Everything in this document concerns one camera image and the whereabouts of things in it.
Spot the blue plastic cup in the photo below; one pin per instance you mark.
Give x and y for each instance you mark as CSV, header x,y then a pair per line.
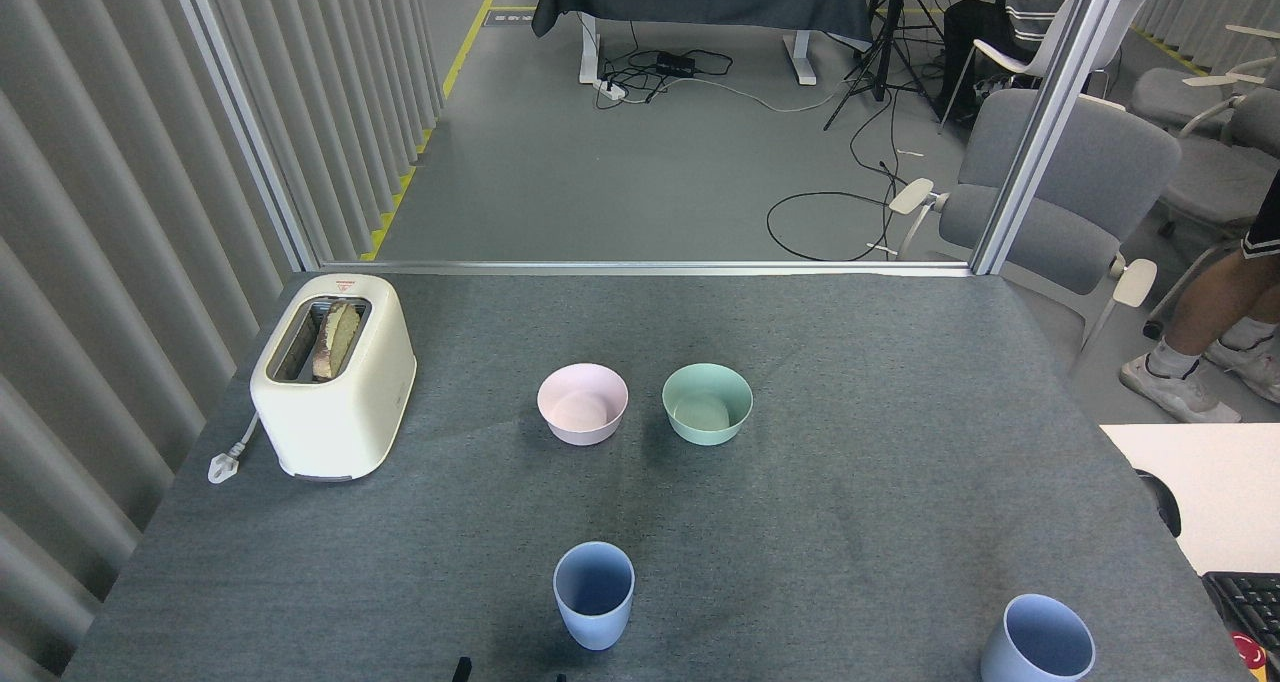
x,y
1010,667
595,617

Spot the pink bowl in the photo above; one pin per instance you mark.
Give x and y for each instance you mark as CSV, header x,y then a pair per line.
x,y
583,412

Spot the cream white toaster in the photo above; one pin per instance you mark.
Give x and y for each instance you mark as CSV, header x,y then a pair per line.
x,y
340,422

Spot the mint green bowl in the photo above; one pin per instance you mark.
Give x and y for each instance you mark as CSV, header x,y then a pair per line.
x,y
707,412

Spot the white toaster power plug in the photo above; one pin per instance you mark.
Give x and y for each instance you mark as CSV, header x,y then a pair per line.
x,y
222,467

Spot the toasted bread slice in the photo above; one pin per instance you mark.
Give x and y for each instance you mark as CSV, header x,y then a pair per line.
x,y
338,340

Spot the white power strip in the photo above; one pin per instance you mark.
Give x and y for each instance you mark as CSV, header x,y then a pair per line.
x,y
611,89

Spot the black power adapter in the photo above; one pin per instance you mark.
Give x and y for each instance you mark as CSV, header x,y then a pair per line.
x,y
676,63

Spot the black rounded object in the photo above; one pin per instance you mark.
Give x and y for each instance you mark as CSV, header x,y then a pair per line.
x,y
1165,507

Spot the white side table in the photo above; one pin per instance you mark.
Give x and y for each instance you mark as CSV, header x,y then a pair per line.
x,y
1220,492

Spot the red round button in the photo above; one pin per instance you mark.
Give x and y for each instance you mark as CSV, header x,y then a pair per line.
x,y
1248,654

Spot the black keyboard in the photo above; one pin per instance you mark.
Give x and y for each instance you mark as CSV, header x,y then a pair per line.
x,y
1250,602

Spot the black tripod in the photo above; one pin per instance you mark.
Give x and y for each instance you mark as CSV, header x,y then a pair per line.
x,y
893,2

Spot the person in black shorts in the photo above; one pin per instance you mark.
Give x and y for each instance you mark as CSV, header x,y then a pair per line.
x,y
1215,302

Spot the white plastic chair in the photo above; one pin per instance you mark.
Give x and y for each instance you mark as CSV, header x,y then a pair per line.
x,y
1015,59

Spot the silver frame rail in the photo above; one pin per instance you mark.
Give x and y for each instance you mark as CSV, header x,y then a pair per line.
x,y
640,268

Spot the silver left frame post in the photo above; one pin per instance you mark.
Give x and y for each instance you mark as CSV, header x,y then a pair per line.
x,y
245,112

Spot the silver frame post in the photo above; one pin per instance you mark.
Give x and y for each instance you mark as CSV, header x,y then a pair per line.
x,y
245,112
1050,112

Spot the silver right frame post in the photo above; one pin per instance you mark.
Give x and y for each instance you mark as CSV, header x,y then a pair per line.
x,y
1050,112

